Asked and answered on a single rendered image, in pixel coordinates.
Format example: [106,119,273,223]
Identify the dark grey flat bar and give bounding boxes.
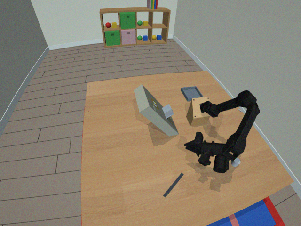
[163,173,184,197]

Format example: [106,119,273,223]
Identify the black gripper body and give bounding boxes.
[194,132,216,157]

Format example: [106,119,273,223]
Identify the grey service panel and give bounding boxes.
[134,85,179,136]

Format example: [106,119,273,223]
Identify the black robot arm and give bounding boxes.
[198,90,260,173]

